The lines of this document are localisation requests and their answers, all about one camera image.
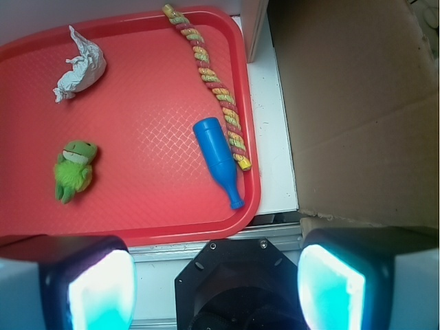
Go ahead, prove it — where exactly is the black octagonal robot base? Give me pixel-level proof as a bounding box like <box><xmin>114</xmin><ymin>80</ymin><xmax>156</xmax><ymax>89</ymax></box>
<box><xmin>175</xmin><ymin>239</ymin><xmax>307</xmax><ymax>329</ymax></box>

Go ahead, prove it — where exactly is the green plush frog toy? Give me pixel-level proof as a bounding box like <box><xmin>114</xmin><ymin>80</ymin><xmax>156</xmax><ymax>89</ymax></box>
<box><xmin>54</xmin><ymin>140</ymin><xmax>98</xmax><ymax>204</ymax></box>

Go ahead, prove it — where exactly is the blue plastic bottle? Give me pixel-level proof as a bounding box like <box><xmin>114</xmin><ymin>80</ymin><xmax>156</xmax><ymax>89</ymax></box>
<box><xmin>192</xmin><ymin>117</ymin><xmax>245</xmax><ymax>210</ymax></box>

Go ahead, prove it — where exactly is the multicolored twisted rope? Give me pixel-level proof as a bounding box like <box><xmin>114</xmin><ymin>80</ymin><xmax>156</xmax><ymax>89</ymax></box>
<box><xmin>162</xmin><ymin>3</ymin><xmax>252</xmax><ymax>172</ymax></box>

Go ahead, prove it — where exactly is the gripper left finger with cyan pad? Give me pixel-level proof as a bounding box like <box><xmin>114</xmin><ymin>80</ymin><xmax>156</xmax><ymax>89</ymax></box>
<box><xmin>1</xmin><ymin>234</ymin><xmax>136</xmax><ymax>329</ymax></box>

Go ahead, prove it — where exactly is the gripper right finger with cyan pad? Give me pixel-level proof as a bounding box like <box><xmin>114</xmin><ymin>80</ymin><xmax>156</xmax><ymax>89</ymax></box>
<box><xmin>297</xmin><ymin>226</ymin><xmax>439</xmax><ymax>329</ymax></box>

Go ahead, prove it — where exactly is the crumpled white paper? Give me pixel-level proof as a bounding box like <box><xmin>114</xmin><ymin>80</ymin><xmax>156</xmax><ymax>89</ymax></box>
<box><xmin>52</xmin><ymin>25</ymin><xmax>107</xmax><ymax>104</ymax></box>

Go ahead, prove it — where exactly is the red plastic tray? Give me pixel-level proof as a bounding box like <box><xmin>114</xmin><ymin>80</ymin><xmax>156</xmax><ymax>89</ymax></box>
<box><xmin>1</xmin><ymin>11</ymin><xmax>261</xmax><ymax>246</ymax></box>

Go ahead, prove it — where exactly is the brown cardboard box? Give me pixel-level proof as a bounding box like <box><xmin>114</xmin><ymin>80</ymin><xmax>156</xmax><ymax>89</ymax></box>
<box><xmin>268</xmin><ymin>1</ymin><xmax>439</xmax><ymax>228</ymax></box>

